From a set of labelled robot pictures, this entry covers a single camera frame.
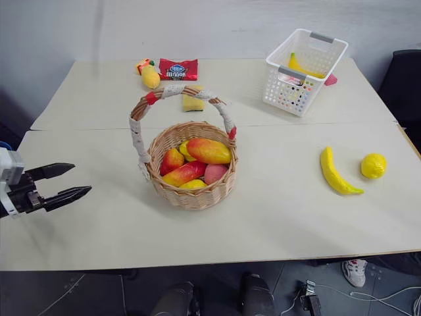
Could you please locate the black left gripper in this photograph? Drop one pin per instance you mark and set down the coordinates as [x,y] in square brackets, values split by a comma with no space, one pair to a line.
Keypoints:
[20,194]

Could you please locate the yellow-green banana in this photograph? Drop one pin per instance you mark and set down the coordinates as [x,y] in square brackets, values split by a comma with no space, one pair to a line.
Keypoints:
[184,149]

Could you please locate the yellow lemon in basket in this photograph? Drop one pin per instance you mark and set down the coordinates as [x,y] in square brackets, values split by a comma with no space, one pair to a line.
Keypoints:
[193,184]

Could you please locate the wicker basket with handle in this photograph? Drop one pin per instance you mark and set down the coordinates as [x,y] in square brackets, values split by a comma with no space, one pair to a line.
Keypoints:
[194,154]

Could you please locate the white perforated plastic basket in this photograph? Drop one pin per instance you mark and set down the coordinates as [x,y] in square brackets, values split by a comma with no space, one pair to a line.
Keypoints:
[302,74]

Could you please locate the pink object behind basket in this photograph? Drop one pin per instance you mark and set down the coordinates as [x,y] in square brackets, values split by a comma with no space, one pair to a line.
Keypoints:
[332,80]

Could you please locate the small red-orange mango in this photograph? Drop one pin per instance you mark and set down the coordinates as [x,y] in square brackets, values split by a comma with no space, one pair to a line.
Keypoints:
[171,160]

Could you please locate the long red-yellow mango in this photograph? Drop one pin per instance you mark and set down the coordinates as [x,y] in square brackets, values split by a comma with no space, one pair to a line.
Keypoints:
[184,173]

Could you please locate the yellow pear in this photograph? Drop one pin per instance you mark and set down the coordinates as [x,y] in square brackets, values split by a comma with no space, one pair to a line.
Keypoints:
[150,77]

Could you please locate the large red-yellow mango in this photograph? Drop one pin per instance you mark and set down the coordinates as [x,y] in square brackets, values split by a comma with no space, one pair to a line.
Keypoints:
[209,151]

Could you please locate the pink peach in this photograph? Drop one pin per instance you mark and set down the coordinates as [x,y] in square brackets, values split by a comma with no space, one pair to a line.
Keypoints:
[214,173]

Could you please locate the yellow green sponge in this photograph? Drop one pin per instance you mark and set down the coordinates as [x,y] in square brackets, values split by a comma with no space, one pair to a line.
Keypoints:
[193,102]

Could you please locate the red snack bag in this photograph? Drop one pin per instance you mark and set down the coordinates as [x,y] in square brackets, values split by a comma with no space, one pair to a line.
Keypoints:
[178,69]

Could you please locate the dark rounded robot leg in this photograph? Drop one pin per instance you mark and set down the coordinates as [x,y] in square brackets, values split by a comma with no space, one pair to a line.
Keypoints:
[174,299]
[258,294]

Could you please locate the small yellow banana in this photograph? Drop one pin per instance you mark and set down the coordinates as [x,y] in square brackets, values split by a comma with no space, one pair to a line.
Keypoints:
[302,66]

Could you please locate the large yellow banana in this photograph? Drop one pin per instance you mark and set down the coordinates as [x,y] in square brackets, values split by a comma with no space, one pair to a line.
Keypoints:
[335,174]

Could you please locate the black clamp device on floor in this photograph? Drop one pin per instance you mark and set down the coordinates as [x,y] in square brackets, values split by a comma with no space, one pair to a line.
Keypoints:
[310,298]

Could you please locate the white red sneaker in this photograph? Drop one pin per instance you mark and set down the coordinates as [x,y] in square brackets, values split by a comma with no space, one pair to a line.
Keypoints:
[354,272]

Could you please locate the round yellow lemon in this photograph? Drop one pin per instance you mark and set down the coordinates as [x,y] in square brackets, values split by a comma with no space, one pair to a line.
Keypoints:
[373,166]

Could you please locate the black chair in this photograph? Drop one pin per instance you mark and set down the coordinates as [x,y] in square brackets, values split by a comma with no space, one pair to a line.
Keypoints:
[403,89]

